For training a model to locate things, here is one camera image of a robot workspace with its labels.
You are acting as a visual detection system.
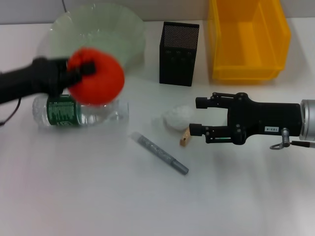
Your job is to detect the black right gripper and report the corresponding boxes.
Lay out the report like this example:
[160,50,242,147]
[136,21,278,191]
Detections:
[189,92,305,146]

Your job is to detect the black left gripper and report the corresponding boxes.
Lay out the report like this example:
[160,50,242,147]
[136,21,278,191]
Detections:
[0,57,97,105]

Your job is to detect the white paper ball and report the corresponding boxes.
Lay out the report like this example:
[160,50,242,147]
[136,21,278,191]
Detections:
[162,105,195,130]

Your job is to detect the red-orange fruit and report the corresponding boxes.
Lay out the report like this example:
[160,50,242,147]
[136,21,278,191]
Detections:
[66,48,125,106]

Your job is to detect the small tan wooden block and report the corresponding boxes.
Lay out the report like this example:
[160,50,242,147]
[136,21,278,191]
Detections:
[179,126,191,148]

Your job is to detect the clear green-label water bottle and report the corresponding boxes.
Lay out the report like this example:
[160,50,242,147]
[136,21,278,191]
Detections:
[32,94,130,128]

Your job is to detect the translucent green glass fruit plate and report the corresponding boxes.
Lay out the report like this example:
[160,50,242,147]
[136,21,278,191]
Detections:
[36,2,147,82]

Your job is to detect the grey marker pen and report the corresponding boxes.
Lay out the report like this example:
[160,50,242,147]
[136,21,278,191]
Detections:
[130,132,189,176]

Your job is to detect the black mesh pen holder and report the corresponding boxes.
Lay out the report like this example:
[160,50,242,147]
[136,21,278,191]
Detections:
[159,21,199,87]

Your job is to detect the yellow plastic bin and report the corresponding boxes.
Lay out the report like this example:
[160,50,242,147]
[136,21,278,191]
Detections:
[206,0,292,82]

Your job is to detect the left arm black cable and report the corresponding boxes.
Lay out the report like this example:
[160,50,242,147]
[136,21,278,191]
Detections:
[0,98,22,127]

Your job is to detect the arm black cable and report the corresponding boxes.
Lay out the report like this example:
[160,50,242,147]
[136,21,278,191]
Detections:
[270,127,315,150]
[0,98,22,127]

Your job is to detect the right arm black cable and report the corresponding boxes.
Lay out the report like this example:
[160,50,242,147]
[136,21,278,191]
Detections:
[270,127,315,150]

